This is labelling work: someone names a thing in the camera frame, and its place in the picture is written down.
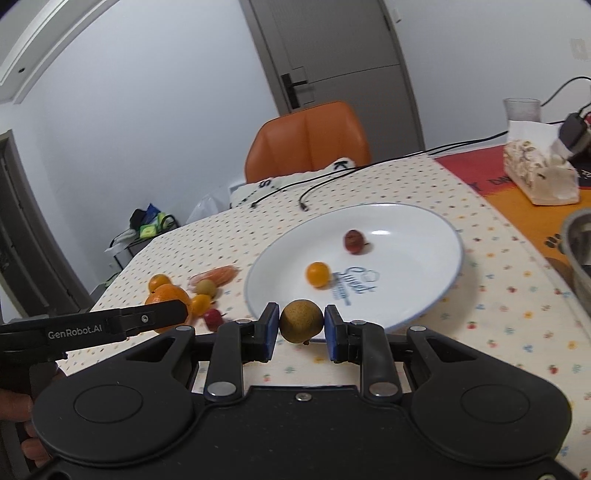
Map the person's left hand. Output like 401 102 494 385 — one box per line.
0 388 51 468

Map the floral tissue box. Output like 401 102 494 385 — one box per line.
503 121 580 205

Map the white plate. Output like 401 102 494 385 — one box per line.
244 203 465 334

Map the orange chair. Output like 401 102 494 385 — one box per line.
244 102 372 184

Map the red orange mat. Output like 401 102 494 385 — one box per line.
434 143 591 278

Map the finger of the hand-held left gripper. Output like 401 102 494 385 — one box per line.
107 299 192 340

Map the white plastic bag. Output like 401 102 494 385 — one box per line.
187 193 230 224

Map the dark doorway frame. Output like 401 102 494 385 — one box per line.
0 129 95 324

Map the peeled orange piece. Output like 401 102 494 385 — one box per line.
188 265 240 287

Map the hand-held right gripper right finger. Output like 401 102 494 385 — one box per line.
324 305 490 400

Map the grey door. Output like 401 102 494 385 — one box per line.
240 0 426 153

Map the black charger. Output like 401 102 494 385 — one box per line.
556 112 591 160

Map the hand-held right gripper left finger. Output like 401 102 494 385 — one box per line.
124 302 281 400

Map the steel bowl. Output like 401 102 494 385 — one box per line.
561 209 591 319

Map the black metal rack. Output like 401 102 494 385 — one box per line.
111 203 181 268

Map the black charger cable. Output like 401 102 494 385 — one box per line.
540 76 591 121

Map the clear plastic cup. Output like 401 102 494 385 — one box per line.
502 98 542 139

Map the black door handle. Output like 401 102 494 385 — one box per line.
281 67 317 110

